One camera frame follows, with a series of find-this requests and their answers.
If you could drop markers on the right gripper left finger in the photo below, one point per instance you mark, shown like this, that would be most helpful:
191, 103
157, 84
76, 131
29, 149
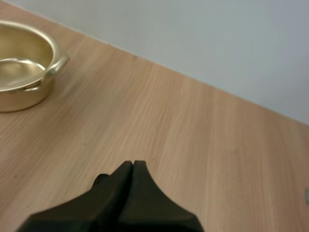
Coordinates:
91, 210

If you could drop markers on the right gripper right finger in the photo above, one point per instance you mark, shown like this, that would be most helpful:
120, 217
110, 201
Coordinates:
149, 207

